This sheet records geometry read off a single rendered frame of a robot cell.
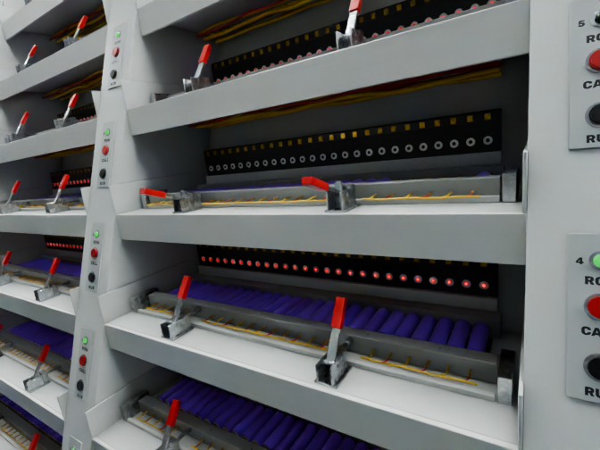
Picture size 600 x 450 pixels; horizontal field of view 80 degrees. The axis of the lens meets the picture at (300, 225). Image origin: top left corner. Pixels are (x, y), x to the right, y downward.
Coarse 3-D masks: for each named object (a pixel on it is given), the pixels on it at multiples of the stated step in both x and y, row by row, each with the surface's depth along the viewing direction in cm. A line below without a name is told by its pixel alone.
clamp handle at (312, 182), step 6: (306, 180) 35; (312, 180) 35; (318, 180) 36; (306, 186) 36; (312, 186) 35; (318, 186) 36; (324, 186) 37; (336, 186) 40; (330, 192) 39; (336, 192) 39
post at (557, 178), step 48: (576, 0) 29; (528, 144) 30; (528, 192) 30; (576, 192) 28; (528, 240) 29; (528, 288) 29; (528, 336) 29; (528, 384) 28; (528, 432) 28; (576, 432) 26
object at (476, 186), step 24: (216, 192) 56; (240, 192) 53; (264, 192) 51; (288, 192) 48; (312, 192) 46; (360, 192) 43; (384, 192) 41; (408, 192) 40; (432, 192) 38; (456, 192) 37; (480, 192) 36
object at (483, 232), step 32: (416, 160) 52; (448, 160) 49; (480, 160) 47; (128, 192) 64; (512, 192) 34; (128, 224) 61; (160, 224) 56; (192, 224) 52; (224, 224) 49; (256, 224) 46; (288, 224) 43; (320, 224) 40; (352, 224) 38; (384, 224) 36; (416, 224) 35; (448, 224) 33; (480, 224) 32; (512, 224) 30; (416, 256) 35; (448, 256) 34; (480, 256) 32; (512, 256) 31
